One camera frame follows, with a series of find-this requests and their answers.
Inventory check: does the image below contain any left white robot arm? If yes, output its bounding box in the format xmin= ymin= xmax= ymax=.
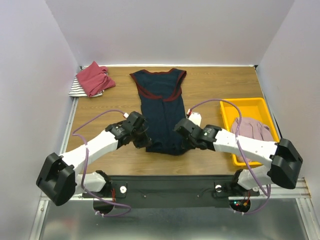
xmin=36 ymin=111 xmax=151 ymax=206

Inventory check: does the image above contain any red folded tank top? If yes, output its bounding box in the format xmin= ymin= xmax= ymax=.
xmin=76 ymin=61 xmax=116 ymax=98

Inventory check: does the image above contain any yellow plastic bin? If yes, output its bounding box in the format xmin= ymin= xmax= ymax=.
xmin=219 ymin=97 xmax=281 ymax=167

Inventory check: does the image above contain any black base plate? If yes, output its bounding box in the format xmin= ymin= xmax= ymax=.
xmin=96 ymin=175 xmax=259 ymax=208

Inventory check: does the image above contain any mauve tank top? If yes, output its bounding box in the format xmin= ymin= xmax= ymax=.
xmin=239 ymin=117 xmax=274 ymax=142

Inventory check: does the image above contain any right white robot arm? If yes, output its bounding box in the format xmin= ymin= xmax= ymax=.
xmin=174 ymin=118 xmax=303 ymax=195

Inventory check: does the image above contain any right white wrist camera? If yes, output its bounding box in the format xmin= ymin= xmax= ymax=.
xmin=186 ymin=109 xmax=202 ymax=127

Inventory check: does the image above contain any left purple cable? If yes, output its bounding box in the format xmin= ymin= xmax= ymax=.
xmin=72 ymin=109 xmax=132 ymax=218

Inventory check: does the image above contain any navy tank top maroon trim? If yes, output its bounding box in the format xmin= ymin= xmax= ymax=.
xmin=130 ymin=68 xmax=189 ymax=156

